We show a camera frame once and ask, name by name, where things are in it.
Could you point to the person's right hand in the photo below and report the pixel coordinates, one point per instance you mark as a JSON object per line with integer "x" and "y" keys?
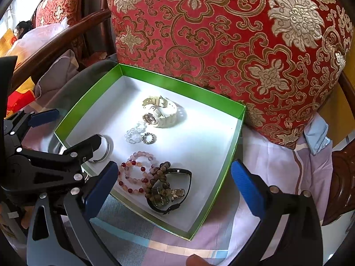
{"x": 198, "y": 261}

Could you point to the small red gold patterned cushion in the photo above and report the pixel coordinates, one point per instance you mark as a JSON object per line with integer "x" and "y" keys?
{"x": 61, "y": 11}

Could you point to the green cardboard box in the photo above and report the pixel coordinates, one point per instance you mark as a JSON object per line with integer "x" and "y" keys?
{"x": 194, "y": 144}

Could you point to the large red gold patterned cushion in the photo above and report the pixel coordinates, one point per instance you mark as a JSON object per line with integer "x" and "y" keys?
{"x": 222, "y": 47}

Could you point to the red box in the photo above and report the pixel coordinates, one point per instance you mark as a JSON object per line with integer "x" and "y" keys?
{"x": 19, "y": 102}

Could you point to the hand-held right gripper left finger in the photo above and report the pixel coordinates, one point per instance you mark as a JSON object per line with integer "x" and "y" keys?
{"x": 99, "y": 188}

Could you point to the dark wooden chair armrest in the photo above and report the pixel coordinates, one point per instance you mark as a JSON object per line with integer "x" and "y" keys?
{"x": 55, "y": 37}
{"x": 341, "y": 177}

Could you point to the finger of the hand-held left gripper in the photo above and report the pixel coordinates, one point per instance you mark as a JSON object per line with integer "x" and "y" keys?
{"x": 55, "y": 166}
{"x": 44, "y": 115}

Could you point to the yellow bag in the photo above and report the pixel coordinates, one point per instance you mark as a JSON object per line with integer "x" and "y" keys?
{"x": 7, "y": 44}

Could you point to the white plastic bag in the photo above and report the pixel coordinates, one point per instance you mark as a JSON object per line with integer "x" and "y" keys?
{"x": 41, "y": 38}

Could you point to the white wristwatch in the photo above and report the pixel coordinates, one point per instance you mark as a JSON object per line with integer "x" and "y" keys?
{"x": 169, "y": 115}

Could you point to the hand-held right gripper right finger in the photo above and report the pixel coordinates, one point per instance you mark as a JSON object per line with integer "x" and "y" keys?
{"x": 246, "y": 184}

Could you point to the black wristwatch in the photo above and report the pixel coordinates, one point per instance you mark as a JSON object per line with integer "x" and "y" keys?
{"x": 189, "y": 184}

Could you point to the grey blue cloth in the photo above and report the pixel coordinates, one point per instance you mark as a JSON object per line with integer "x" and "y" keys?
{"x": 319, "y": 135}

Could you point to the silver bangle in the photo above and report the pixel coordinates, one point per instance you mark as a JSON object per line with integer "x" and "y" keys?
{"x": 109, "y": 146}

